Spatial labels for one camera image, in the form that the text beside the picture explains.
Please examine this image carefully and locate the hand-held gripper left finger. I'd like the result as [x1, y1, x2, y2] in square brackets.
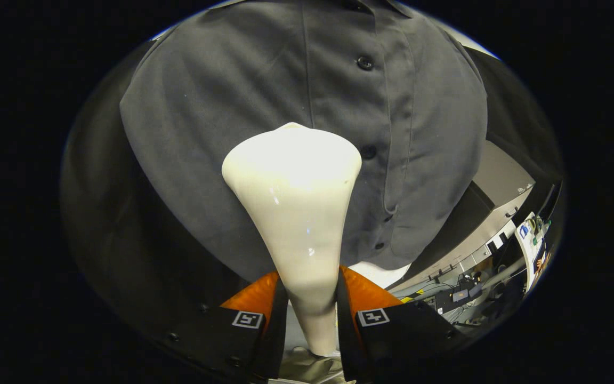
[159, 269, 290, 382]

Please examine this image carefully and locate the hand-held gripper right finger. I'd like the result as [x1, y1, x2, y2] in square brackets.
[336, 265, 470, 382]

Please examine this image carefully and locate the white garment steamer head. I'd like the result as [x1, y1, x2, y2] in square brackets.
[222, 122, 363, 357]

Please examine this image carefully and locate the grey button-up shirt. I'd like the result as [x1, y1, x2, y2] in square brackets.
[119, 0, 489, 283]

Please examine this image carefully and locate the white mannequin torso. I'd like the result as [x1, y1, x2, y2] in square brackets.
[349, 261, 411, 290]

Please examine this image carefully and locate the black box on floor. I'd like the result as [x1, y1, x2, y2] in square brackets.
[435, 285, 478, 315]

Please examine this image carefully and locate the white side desk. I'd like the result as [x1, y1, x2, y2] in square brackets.
[515, 212, 553, 291]

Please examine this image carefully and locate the grey top cabinet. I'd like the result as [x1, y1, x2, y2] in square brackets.
[387, 140, 536, 293]

